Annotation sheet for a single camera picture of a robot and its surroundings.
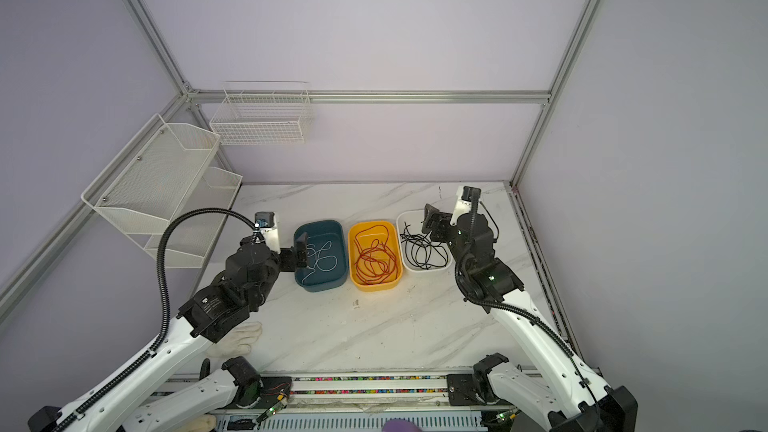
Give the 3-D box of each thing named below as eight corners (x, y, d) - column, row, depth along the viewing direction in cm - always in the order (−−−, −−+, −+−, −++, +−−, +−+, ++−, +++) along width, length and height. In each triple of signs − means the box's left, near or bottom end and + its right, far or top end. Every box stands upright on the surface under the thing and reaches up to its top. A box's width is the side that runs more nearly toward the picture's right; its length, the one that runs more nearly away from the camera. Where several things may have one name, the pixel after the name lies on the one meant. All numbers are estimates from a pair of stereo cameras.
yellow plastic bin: (345, 290, 93) (342, 282, 89) (351, 230, 108) (350, 220, 104) (402, 290, 93) (403, 282, 89) (401, 230, 108) (401, 220, 104)
